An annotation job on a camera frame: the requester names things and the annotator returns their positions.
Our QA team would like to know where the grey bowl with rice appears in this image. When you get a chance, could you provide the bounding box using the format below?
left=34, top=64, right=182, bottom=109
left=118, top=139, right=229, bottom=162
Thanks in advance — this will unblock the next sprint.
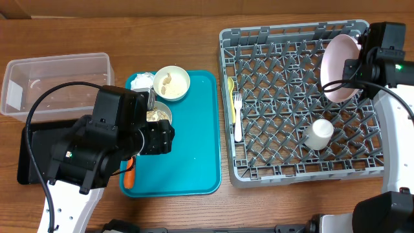
left=146, top=101, right=173, bottom=124

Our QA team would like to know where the orange carrot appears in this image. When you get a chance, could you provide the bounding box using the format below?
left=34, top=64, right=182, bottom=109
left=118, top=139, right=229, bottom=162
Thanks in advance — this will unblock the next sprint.
left=124, top=157, right=135, bottom=189

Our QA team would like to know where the white plastic fork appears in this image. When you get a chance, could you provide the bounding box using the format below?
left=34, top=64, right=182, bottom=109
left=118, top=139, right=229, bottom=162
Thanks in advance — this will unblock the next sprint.
left=234, top=93, right=243, bottom=142

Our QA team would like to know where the white plastic cup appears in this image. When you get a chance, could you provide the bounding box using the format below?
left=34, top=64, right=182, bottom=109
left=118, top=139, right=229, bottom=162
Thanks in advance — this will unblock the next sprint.
left=304, top=119, right=334, bottom=150

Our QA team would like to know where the yellow plastic spoon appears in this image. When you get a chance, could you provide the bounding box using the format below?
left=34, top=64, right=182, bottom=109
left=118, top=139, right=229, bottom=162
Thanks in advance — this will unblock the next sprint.
left=227, top=76, right=235, bottom=124

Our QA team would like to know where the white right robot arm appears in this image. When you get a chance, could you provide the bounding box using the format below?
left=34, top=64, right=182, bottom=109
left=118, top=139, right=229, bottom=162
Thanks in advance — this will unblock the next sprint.
left=306, top=22, right=413, bottom=233

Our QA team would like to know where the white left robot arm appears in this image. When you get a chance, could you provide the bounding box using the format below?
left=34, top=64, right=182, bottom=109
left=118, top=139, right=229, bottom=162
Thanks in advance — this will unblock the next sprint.
left=38, top=85, right=175, bottom=232

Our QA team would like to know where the grey dishwasher rack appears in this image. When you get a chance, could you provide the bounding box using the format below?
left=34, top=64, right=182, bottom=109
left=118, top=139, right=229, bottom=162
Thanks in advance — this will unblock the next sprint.
left=219, top=19, right=384, bottom=188

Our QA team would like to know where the teal plastic tray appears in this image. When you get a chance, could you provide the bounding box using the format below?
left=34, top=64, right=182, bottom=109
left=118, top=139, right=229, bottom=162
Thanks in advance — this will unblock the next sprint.
left=120, top=70, right=221, bottom=198

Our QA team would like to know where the white bowl with peanuts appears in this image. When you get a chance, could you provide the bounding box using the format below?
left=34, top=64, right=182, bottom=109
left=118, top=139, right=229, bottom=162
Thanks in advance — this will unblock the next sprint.
left=153, top=65, right=190, bottom=102

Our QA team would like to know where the crumpled white napkin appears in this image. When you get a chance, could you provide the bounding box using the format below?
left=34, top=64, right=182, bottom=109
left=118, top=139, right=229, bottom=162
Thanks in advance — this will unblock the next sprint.
left=130, top=72, right=155, bottom=90

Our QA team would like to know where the black tray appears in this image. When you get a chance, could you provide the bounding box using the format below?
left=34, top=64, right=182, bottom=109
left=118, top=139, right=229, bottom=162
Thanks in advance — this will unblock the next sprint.
left=17, top=119, right=77, bottom=185

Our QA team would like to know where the clear plastic bin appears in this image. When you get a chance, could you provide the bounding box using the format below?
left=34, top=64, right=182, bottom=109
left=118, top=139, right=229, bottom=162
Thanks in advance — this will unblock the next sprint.
left=1, top=52, right=114, bottom=122

